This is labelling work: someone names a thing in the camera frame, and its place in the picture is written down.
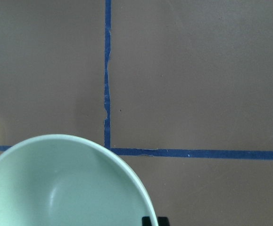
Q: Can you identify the green bowl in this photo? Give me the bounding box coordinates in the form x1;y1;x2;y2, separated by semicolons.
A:
0;135;158;226

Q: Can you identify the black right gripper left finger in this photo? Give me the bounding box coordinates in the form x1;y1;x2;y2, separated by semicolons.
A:
141;216;152;226

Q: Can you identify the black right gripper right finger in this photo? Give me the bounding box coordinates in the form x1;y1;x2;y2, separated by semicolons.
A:
157;217;168;226

